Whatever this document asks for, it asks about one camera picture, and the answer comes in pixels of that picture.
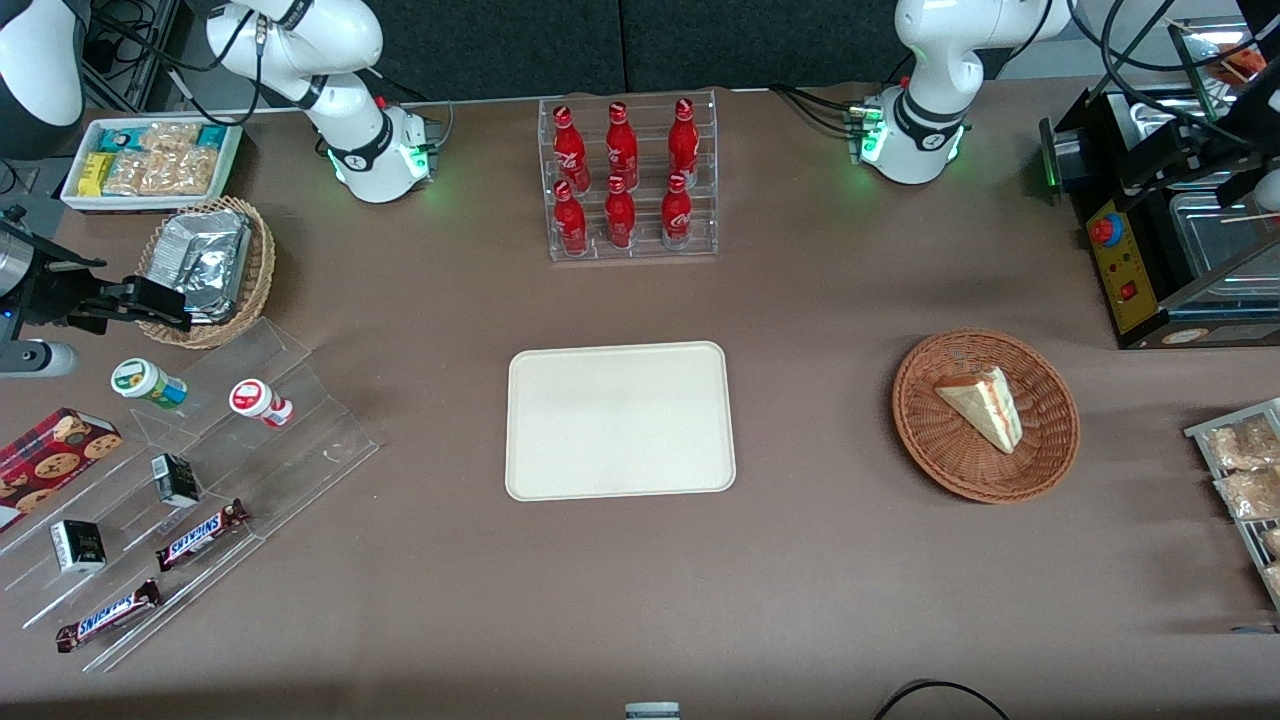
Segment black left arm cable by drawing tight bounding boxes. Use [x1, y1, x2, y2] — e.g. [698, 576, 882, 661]
[1062, 0, 1246, 75]

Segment small black carton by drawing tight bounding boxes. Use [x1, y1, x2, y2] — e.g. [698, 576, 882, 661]
[49, 518, 108, 575]
[150, 452, 202, 509]

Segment orange skewered food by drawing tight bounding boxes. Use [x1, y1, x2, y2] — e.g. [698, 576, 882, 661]
[1212, 42, 1271, 85]

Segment red plaid cookie box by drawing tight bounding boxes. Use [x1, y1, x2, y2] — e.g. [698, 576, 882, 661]
[0, 406, 124, 532]

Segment red lid yogurt cup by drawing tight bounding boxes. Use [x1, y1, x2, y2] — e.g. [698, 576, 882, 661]
[228, 378, 295, 430]

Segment clear acrylic stepped display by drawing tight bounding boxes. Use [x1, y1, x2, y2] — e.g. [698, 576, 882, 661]
[0, 317, 382, 674]

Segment clear acrylic bottle rack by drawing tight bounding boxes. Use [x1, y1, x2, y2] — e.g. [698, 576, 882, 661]
[537, 89, 720, 264]

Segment white snack bin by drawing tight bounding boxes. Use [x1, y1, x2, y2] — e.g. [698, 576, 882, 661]
[60, 116, 245, 214]

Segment grey metal snack tray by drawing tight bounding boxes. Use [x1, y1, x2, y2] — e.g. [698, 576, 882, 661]
[1184, 397, 1280, 613]

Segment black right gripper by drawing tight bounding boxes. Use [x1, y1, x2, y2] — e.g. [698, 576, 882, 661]
[0, 225, 192, 337]

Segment black base cable bundle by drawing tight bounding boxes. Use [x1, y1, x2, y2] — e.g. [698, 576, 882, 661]
[768, 82, 869, 138]

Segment black cable loop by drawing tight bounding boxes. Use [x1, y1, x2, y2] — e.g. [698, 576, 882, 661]
[872, 678, 1013, 720]

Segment clear nut snack pack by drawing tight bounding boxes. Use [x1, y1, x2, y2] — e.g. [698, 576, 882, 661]
[140, 122, 202, 157]
[103, 152, 152, 197]
[140, 148, 220, 197]

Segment black food warmer cabinet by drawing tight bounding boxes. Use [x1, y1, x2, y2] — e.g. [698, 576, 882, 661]
[1068, 18, 1280, 352]

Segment steel warmer pan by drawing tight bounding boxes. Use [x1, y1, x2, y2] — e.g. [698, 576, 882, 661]
[1168, 193, 1280, 283]
[1132, 92, 1206, 136]

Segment cream plastic tray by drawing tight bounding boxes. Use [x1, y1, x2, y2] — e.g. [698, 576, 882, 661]
[505, 341, 738, 503]

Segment stacked aluminium foil containers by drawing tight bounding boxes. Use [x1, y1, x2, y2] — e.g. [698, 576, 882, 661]
[150, 209, 252, 324]

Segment triangular white sandwich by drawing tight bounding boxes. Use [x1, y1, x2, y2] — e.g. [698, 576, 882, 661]
[934, 366, 1025, 456]

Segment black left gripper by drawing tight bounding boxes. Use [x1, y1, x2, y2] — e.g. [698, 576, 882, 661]
[1038, 90, 1280, 203]

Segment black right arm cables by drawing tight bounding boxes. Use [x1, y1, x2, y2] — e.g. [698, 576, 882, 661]
[82, 0, 271, 129]

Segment green lid yogurt cup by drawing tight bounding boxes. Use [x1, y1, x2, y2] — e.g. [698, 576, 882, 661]
[110, 357, 189, 412]

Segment tan wicker basket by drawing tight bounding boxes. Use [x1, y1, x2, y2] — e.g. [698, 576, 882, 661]
[136, 195, 277, 350]

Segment brown Snickers bar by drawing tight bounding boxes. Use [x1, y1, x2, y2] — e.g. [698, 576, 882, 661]
[154, 497, 252, 573]
[54, 578, 164, 654]

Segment brown wicker basket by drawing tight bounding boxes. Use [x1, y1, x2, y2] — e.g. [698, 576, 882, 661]
[892, 329, 1082, 505]

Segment red cola bottle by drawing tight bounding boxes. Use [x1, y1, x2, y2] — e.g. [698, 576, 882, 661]
[603, 175, 638, 250]
[552, 105, 590, 194]
[553, 180, 590, 257]
[604, 101, 640, 192]
[667, 97, 702, 187]
[660, 172, 695, 250]

